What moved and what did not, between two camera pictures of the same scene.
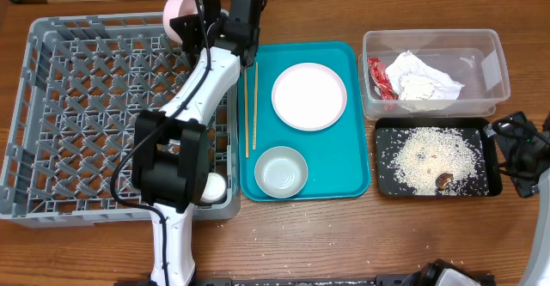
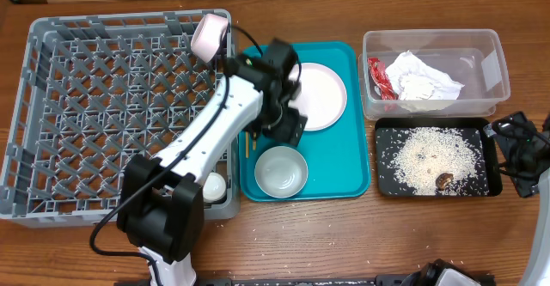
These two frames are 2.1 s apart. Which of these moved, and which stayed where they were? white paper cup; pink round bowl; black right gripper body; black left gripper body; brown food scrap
Moved: black left gripper body; pink round bowl
Stayed: brown food scrap; white paper cup; black right gripper body
